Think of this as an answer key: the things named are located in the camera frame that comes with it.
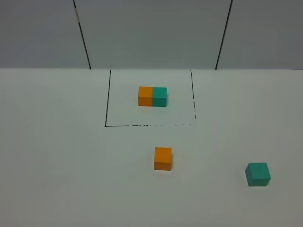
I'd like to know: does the template teal cube block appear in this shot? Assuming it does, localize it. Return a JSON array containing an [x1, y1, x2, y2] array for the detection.
[[152, 87, 167, 107]]

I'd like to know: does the template orange cube block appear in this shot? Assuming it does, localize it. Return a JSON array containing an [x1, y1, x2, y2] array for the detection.
[[138, 87, 153, 106]]

